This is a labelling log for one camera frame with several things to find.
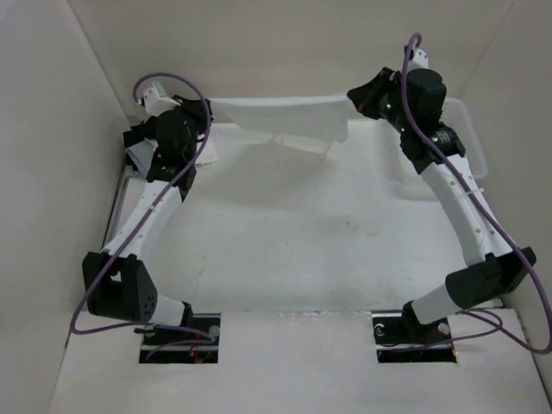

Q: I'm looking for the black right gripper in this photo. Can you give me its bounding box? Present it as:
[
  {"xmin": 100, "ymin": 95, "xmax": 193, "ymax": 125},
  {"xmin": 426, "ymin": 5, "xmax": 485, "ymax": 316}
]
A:
[{"xmin": 348, "ymin": 67, "xmax": 414, "ymax": 135}]

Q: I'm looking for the white tank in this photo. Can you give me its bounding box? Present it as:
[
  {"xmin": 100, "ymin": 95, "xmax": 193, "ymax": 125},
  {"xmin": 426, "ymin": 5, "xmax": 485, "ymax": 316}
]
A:
[
  {"xmin": 195, "ymin": 139, "xmax": 218, "ymax": 166},
  {"xmin": 211, "ymin": 93, "xmax": 354, "ymax": 155}
]

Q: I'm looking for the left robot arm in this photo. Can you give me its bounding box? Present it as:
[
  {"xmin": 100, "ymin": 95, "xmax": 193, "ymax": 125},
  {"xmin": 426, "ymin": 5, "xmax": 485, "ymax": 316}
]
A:
[{"xmin": 82, "ymin": 97, "xmax": 212, "ymax": 344}]

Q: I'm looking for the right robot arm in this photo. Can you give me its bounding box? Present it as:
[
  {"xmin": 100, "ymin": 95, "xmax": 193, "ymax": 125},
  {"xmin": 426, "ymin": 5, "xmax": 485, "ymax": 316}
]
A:
[{"xmin": 347, "ymin": 67, "xmax": 528, "ymax": 342}]

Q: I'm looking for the black tank top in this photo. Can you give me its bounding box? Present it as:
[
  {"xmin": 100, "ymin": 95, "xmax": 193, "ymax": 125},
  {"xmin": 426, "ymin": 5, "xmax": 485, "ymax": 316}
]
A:
[{"xmin": 122, "ymin": 116, "xmax": 158, "ymax": 148}]

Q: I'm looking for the folded white tank top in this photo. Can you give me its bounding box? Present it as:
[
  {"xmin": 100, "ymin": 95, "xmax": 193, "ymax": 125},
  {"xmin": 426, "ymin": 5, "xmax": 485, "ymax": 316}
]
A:
[{"xmin": 195, "ymin": 139, "xmax": 218, "ymax": 166}]

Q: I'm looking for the folded grey tank top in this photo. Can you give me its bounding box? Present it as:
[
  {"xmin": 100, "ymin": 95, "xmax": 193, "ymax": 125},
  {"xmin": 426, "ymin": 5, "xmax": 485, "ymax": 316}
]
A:
[{"xmin": 125, "ymin": 141, "xmax": 154, "ymax": 179}]

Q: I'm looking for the white plastic basket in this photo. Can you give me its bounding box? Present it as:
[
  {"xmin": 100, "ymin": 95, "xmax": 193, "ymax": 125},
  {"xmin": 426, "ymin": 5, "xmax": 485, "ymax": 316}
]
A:
[{"xmin": 442, "ymin": 97, "xmax": 488, "ymax": 180}]

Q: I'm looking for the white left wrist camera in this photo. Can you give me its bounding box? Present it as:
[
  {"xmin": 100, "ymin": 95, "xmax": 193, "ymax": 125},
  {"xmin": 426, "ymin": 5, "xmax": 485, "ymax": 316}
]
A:
[{"xmin": 141, "ymin": 82, "xmax": 179, "ymax": 116}]

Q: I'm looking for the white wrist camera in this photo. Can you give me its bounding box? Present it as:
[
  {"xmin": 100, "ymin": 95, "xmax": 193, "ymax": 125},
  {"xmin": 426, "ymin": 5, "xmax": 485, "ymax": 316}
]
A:
[
  {"xmin": 141, "ymin": 82, "xmax": 179, "ymax": 116},
  {"xmin": 408, "ymin": 47, "xmax": 429, "ymax": 71}
]

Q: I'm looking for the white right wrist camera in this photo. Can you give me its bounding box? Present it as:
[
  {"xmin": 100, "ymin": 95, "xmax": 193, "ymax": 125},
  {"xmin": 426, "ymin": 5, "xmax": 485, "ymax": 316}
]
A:
[{"xmin": 408, "ymin": 47, "xmax": 429, "ymax": 71}]

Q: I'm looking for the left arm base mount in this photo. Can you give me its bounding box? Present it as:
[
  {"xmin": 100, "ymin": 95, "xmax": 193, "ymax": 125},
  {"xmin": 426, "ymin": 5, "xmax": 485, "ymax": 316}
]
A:
[{"xmin": 134, "ymin": 313, "xmax": 221, "ymax": 365}]

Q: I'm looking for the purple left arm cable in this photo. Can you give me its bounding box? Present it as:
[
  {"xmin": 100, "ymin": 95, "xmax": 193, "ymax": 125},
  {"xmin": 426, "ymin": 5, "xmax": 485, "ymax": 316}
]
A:
[{"xmin": 71, "ymin": 72, "xmax": 216, "ymax": 361}]

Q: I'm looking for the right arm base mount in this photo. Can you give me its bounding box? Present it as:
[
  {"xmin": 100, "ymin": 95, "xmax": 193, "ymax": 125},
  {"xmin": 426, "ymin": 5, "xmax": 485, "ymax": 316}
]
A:
[{"xmin": 372, "ymin": 312, "xmax": 456, "ymax": 363}]

